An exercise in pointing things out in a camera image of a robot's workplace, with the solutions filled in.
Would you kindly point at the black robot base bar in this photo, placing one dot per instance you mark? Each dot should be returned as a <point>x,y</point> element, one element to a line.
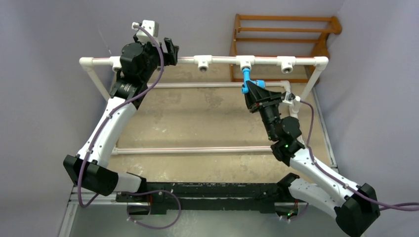
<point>265,198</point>

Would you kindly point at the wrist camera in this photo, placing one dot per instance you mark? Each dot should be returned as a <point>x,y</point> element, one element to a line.
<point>289,98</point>
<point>146,31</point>

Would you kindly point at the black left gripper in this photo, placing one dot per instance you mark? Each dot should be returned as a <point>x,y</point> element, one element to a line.
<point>172,57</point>

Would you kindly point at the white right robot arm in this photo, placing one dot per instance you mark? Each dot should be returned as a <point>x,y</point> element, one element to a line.
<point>354,207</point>

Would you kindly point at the white PVC pipe frame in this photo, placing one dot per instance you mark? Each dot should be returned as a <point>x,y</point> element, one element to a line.
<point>203,62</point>

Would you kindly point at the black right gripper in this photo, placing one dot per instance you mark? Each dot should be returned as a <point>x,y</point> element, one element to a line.
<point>256,98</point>

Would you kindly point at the blue plastic water faucet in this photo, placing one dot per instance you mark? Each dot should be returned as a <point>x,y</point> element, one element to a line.
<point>246,73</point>

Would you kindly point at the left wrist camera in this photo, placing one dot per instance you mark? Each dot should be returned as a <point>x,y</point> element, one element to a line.
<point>146,31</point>

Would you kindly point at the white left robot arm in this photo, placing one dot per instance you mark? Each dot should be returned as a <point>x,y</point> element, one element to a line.
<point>88,168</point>

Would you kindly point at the wooden rack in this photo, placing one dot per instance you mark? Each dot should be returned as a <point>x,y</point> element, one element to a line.
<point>316,38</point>

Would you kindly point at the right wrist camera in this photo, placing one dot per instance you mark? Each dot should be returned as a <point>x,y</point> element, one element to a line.
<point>289,98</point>

